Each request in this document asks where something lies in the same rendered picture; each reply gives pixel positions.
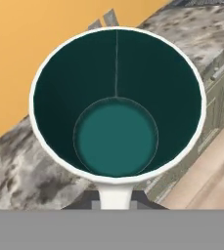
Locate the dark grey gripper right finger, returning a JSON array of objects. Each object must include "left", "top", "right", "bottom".
[{"left": 130, "top": 189, "right": 169, "bottom": 211}]

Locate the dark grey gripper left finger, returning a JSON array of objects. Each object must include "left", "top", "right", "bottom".
[{"left": 62, "top": 189, "right": 102, "bottom": 211}]

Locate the white mug with teal inside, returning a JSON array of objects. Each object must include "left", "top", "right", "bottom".
[{"left": 28, "top": 26, "right": 207, "bottom": 210}]

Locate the olive green cabinet run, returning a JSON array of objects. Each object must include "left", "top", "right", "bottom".
[{"left": 133, "top": 38, "right": 224, "bottom": 205}]

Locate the grey angular metal object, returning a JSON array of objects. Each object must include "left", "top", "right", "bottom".
[{"left": 87, "top": 8, "right": 119, "bottom": 31}]

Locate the dark grey hob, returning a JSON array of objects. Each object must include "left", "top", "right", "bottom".
[{"left": 172, "top": 0, "right": 224, "bottom": 9}]

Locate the grey drawer handle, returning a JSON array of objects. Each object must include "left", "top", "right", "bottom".
[{"left": 210, "top": 60, "right": 224, "bottom": 82}]

